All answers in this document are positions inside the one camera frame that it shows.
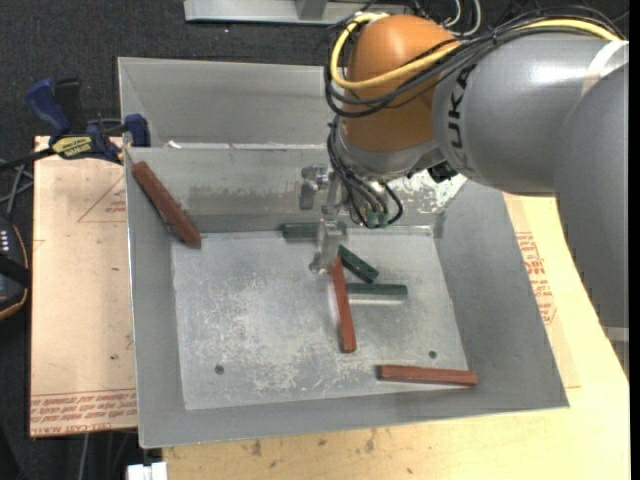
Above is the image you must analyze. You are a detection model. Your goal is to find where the grey metal bin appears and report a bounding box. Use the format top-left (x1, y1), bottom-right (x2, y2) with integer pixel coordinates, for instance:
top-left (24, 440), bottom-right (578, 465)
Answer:
top-left (117, 56), bottom-right (570, 449)

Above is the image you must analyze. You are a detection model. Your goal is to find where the dark green flat block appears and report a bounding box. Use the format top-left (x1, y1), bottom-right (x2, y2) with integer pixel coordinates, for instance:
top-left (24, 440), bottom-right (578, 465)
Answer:
top-left (279, 221), bottom-right (322, 244)
top-left (337, 244), bottom-right (380, 284)
top-left (346, 282), bottom-right (409, 302)

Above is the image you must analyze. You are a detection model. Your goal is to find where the red-brown flat block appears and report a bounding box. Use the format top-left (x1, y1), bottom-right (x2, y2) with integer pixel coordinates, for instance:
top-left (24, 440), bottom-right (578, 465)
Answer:
top-left (375, 363), bottom-right (480, 388)
top-left (330, 255), bottom-right (358, 354)
top-left (131, 160), bottom-right (202, 247)

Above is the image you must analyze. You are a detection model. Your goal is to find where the black cylinder on white bracket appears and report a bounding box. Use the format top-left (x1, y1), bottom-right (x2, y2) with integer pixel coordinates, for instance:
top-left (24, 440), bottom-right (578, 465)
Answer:
top-left (427, 160), bottom-right (469, 185)

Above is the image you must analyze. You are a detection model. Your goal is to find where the brown cardboard board red print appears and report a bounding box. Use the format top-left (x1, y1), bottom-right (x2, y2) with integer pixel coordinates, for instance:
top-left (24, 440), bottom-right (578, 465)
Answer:
top-left (29, 135), bottom-right (584, 439)

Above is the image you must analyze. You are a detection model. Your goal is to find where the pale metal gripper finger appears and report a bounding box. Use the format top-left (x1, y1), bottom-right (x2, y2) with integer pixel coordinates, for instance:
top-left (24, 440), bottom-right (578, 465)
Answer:
top-left (331, 220), bottom-right (349, 258)
top-left (308, 223), bottom-right (335, 275)

